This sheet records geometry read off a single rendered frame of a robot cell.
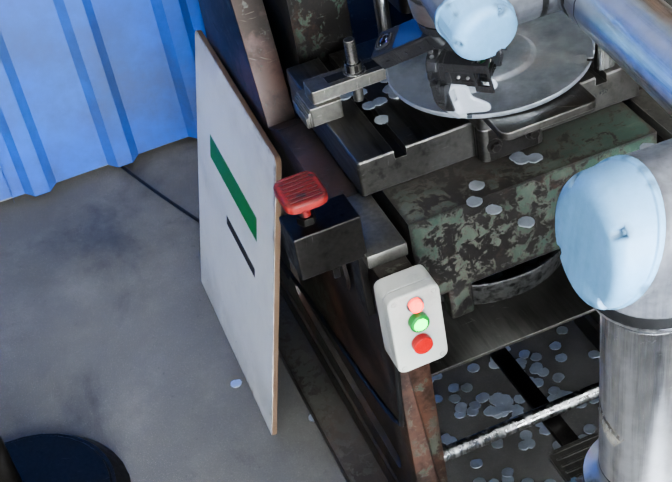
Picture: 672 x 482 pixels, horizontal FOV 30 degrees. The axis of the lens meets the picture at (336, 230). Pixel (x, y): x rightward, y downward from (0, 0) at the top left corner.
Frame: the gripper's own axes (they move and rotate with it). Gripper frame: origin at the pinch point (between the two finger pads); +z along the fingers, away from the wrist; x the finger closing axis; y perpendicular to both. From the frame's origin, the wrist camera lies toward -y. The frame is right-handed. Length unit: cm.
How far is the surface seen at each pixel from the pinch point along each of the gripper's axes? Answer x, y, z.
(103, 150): 46, -120, 93
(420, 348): -26.6, -2.0, 18.1
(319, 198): -17.1, -13.8, -1.9
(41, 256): 13, -120, 88
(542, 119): 0.8, 10.8, 2.0
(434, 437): -29, -5, 44
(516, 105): 2.9, 6.8, 2.4
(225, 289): 4, -63, 73
